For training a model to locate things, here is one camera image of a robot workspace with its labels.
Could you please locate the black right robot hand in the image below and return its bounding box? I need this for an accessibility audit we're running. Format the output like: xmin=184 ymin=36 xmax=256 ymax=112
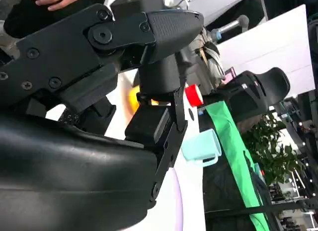
xmin=0 ymin=3 xmax=205 ymax=231

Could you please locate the orange and white bread roll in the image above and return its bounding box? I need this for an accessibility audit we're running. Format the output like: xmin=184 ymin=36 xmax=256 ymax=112
xmin=128 ymin=88 xmax=161 ymax=116

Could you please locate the lilac plate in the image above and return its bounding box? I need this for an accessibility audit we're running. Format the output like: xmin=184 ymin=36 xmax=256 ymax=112
xmin=171 ymin=167 xmax=185 ymax=231

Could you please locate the pale green mug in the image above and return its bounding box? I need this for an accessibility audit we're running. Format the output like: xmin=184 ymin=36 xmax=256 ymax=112
xmin=180 ymin=128 xmax=223 ymax=168

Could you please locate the green cloth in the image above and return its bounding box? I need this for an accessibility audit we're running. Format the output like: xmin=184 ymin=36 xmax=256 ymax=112
xmin=198 ymin=99 xmax=265 ymax=231

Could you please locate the person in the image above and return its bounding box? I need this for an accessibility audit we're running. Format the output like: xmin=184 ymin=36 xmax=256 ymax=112
xmin=3 ymin=0 xmax=110 ymax=39

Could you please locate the black office chair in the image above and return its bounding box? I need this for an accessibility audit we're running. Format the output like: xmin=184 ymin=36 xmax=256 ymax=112
xmin=215 ymin=67 xmax=291 ymax=124

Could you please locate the green potted plant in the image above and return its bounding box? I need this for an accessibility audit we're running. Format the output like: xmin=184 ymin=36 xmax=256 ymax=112
xmin=242 ymin=113 xmax=305 ymax=187

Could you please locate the white panel board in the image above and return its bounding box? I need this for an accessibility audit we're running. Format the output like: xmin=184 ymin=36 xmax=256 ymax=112
xmin=216 ymin=3 xmax=316 ymax=97

